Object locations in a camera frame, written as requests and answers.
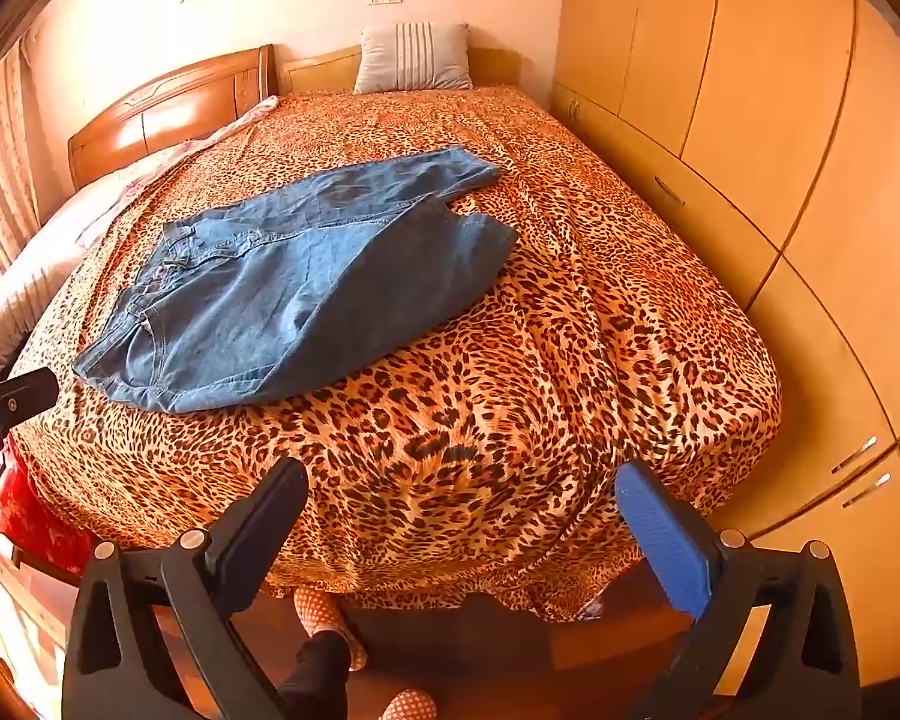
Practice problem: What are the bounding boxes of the brown wooden headboard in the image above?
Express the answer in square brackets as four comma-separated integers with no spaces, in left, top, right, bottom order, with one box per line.
[67,43,278,192]

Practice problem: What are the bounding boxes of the light wooden bed panel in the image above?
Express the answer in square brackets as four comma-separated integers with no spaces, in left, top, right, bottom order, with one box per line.
[277,43,524,96]

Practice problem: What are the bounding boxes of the light wooden wardrobe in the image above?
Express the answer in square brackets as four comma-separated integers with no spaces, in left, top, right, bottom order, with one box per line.
[551,0,900,698]

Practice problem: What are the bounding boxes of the blue denim pants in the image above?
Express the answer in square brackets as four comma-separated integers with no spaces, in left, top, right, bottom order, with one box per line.
[71,146,518,415]

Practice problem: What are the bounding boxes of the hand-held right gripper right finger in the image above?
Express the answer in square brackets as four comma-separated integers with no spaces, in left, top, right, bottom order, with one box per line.
[613,460,863,720]

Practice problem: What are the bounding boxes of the red cloth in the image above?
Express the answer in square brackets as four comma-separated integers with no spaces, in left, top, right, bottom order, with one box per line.
[0,435,95,578]

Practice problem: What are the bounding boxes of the patterned beige curtain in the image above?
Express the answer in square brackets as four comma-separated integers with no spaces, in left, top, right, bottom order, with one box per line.
[0,37,46,278]

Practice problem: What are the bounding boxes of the polka dot slipper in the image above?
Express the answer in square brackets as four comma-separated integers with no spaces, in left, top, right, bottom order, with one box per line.
[292,586,368,672]
[379,688,440,720]

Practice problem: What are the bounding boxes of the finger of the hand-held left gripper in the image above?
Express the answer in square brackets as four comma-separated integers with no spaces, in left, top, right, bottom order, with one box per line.
[0,366,61,460]

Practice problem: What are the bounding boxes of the silver wardrobe handle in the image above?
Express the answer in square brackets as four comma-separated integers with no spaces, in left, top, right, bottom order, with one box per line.
[842,472,892,509]
[831,436,878,475]

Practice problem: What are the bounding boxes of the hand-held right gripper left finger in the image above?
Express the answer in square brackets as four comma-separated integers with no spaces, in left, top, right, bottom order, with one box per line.
[61,456,310,720]

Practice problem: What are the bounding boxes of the leopard print bedspread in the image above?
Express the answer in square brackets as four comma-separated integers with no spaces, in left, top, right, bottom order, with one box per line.
[4,86,785,623]

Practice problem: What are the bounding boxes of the pale grey pillow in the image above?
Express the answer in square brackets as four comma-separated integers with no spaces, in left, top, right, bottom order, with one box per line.
[0,187,110,385]

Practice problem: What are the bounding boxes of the grey striped cushion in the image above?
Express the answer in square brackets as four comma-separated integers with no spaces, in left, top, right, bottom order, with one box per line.
[354,22,475,95]

